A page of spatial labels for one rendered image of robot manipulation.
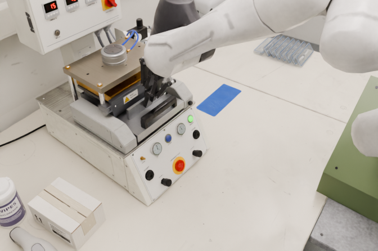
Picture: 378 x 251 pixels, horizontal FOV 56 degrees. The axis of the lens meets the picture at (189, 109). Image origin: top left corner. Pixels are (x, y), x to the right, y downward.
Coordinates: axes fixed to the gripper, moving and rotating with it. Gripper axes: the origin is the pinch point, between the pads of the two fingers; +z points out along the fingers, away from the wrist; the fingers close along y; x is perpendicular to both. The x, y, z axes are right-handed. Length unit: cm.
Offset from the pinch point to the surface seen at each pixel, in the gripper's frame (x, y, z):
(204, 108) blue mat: 34.1, 6.9, 26.6
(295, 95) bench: 67, 32, 18
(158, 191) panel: -11.3, 20.2, 19.5
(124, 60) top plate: 0.6, -13.2, -5.4
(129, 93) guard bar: -4.4, -4.8, -0.8
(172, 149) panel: -0.1, 14.3, 13.5
